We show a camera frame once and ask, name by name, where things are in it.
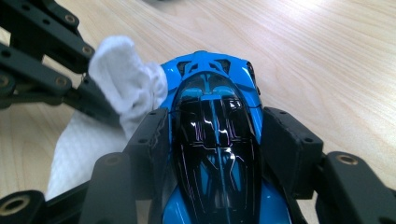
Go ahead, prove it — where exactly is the white wet wipe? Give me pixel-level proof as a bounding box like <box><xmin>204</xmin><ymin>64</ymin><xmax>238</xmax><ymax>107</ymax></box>
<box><xmin>45</xmin><ymin>35</ymin><xmax>169</xmax><ymax>202</ymax></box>

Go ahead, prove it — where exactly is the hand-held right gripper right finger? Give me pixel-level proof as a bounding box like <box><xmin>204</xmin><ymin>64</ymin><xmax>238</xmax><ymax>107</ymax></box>
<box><xmin>262</xmin><ymin>106</ymin><xmax>325</xmax><ymax>200</ymax></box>

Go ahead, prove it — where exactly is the blue and black toy car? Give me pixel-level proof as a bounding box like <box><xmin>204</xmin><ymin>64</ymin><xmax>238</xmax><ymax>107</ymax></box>
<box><xmin>160</xmin><ymin>50</ymin><xmax>293</xmax><ymax>224</ymax></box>

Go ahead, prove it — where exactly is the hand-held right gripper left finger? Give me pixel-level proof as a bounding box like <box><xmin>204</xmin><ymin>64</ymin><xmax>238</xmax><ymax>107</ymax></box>
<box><xmin>122</xmin><ymin>106</ymin><xmax>172</xmax><ymax>201</ymax></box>

